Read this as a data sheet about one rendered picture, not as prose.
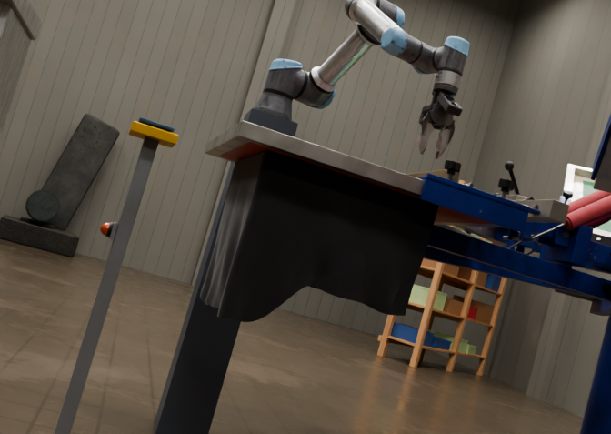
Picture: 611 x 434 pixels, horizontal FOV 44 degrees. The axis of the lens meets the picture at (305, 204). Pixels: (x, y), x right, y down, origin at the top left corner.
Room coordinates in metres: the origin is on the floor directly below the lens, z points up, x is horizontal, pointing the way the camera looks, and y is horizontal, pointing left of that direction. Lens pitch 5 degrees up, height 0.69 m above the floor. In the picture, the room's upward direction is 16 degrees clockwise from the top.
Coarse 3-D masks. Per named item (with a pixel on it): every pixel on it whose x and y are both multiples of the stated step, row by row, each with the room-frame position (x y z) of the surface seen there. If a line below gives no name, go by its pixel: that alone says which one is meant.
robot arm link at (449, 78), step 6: (438, 72) 2.22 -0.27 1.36; (444, 72) 2.21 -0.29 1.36; (450, 72) 2.20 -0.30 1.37; (438, 78) 2.22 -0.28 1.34; (444, 78) 2.20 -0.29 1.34; (450, 78) 2.20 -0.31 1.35; (456, 78) 2.21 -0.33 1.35; (438, 84) 2.22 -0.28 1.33; (444, 84) 2.21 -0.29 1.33; (450, 84) 2.20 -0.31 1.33; (456, 84) 2.21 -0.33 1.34
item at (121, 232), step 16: (144, 128) 2.07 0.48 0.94; (144, 144) 2.12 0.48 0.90; (160, 144) 2.20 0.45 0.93; (144, 160) 2.12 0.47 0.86; (144, 176) 2.12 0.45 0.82; (128, 192) 2.12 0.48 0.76; (128, 208) 2.12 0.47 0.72; (128, 224) 2.12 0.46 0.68; (128, 240) 2.13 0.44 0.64; (112, 256) 2.12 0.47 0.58; (112, 272) 2.12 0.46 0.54; (112, 288) 2.13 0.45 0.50; (96, 304) 2.12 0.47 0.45; (96, 320) 2.12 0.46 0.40; (96, 336) 2.13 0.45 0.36; (80, 352) 2.12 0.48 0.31; (80, 368) 2.12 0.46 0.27; (80, 384) 2.12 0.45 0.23; (64, 400) 2.14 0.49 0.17; (64, 416) 2.12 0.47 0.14; (64, 432) 2.12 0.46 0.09
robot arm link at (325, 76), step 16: (384, 0) 2.56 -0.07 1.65; (400, 16) 2.59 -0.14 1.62; (368, 32) 2.61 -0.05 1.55; (352, 48) 2.69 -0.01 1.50; (368, 48) 2.69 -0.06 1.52; (336, 64) 2.75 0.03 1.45; (352, 64) 2.75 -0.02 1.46; (320, 80) 2.82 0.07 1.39; (336, 80) 2.82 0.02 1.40; (304, 96) 2.86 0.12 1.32; (320, 96) 2.86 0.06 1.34
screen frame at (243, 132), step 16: (240, 128) 1.79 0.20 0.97; (256, 128) 1.80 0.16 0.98; (208, 144) 2.32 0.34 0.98; (224, 144) 2.01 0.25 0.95; (240, 144) 1.92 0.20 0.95; (272, 144) 1.81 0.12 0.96; (288, 144) 1.82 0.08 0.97; (304, 144) 1.83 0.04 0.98; (320, 160) 1.84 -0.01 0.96; (336, 160) 1.85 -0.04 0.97; (352, 160) 1.86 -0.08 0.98; (368, 176) 1.87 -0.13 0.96; (384, 176) 1.88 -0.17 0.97; (400, 176) 1.89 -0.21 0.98; (416, 192) 1.90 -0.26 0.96; (448, 224) 2.38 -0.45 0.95; (464, 224) 2.26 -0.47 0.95; (480, 224) 2.15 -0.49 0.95
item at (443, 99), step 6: (438, 96) 2.21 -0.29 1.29; (444, 96) 2.17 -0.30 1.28; (450, 96) 2.21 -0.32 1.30; (444, 102) 2.16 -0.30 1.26; (450, 102) 2.14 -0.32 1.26; (456, 102) 2.18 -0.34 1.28; (444, 108) 2.14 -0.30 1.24; (450, 108) 2.12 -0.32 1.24; (456, 108) 2.12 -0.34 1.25; (450, 114) 2.14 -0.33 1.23; (456, 114) 2.13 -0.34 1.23
